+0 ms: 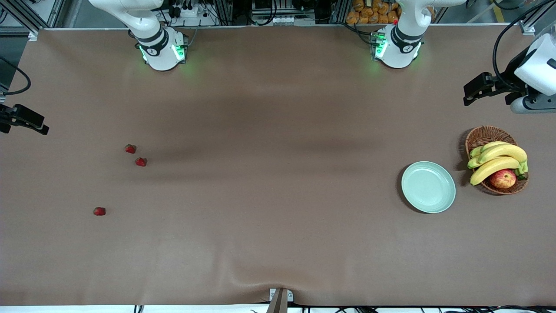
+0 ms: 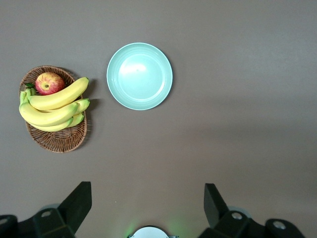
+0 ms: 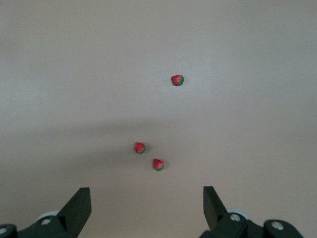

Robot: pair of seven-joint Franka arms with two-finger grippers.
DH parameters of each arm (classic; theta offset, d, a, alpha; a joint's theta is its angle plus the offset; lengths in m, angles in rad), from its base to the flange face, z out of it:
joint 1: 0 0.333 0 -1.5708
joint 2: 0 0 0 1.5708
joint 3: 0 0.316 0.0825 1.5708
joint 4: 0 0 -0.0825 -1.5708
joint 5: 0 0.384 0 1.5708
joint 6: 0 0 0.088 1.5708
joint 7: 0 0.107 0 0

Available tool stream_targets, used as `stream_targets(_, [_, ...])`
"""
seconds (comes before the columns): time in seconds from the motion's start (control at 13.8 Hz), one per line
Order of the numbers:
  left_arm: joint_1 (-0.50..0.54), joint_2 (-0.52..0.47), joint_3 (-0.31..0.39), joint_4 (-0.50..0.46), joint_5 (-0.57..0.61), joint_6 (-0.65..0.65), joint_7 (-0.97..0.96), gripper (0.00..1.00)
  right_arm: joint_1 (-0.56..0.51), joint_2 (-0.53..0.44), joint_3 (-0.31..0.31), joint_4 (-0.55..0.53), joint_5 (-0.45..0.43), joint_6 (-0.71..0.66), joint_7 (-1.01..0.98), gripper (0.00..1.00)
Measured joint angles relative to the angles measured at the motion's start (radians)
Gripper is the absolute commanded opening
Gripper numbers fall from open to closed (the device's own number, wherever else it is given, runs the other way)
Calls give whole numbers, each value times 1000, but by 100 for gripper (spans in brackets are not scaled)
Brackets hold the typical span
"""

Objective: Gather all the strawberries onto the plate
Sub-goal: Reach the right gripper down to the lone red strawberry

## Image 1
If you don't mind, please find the pale green plate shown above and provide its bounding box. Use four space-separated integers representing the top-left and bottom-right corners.
401 161 457 214

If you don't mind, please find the brown wicker basket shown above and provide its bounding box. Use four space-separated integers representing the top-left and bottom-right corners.
465 126 530 196

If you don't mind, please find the yellow banana bunch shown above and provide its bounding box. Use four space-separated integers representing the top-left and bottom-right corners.
467 141 529 186

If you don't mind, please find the red apple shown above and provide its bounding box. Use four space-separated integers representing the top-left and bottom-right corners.
490 169 517 189

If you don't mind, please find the orange bread rolls pile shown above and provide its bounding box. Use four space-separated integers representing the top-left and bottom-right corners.
346 0 402 25

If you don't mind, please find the white power strip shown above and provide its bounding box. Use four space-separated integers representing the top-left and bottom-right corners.
167 2 218 27

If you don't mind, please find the white terminal block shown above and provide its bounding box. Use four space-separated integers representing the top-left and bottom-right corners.
271 17 316 26

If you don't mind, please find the brown table mat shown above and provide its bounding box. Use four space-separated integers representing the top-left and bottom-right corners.
0 24 556 307

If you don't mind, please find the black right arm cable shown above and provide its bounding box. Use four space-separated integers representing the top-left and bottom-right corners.
0 56 32 96

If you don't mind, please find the aluminium frame strut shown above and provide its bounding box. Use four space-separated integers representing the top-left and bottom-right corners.
519 0 556 36
0 0 66 42

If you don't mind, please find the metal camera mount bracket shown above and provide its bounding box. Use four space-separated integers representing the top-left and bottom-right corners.
266 288 294 313

